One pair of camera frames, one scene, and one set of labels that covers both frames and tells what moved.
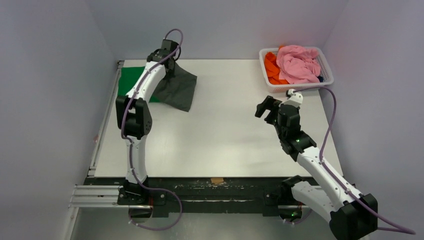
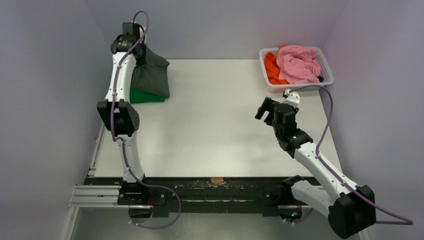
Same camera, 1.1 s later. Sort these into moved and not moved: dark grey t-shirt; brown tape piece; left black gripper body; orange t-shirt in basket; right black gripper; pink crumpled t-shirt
Moved: dark grey t-shirt; left black gripper body
Not moved: right black gripper; brown tape piece; orange t-shirt in basket; pink crumpled t-shirt
